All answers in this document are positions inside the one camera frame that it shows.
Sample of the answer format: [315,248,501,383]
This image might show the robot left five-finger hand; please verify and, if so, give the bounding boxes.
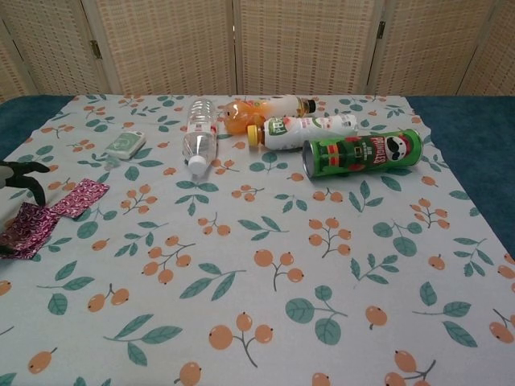
[0,160,52,258]

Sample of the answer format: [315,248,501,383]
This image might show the pink patterned foil packet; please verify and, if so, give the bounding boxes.
[51,179,110,220]
[0,202,60,261]

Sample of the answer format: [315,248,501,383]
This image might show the green chewing gum pack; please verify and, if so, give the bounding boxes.
[102,130,145,170]

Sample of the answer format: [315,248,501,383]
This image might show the clear plastic water bottle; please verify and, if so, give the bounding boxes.
[181,99,220,176]

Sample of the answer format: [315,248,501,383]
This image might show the woven folding screen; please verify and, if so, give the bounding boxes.
[0,0,515,104]

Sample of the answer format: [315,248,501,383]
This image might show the orange juice bottle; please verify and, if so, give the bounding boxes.
[222,94,317,135]

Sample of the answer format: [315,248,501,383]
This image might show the floral leaf-and-fruit tablecloth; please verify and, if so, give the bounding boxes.
[0,94,515,386]

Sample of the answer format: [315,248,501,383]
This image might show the white yellow-capped drink bottle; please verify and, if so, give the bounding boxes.
[246,113,359,151]

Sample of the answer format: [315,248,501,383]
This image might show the green Pringles can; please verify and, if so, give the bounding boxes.
[302,128,424,181]

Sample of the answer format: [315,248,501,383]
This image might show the blue felt table cover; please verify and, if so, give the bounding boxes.
[0,94,515,258]

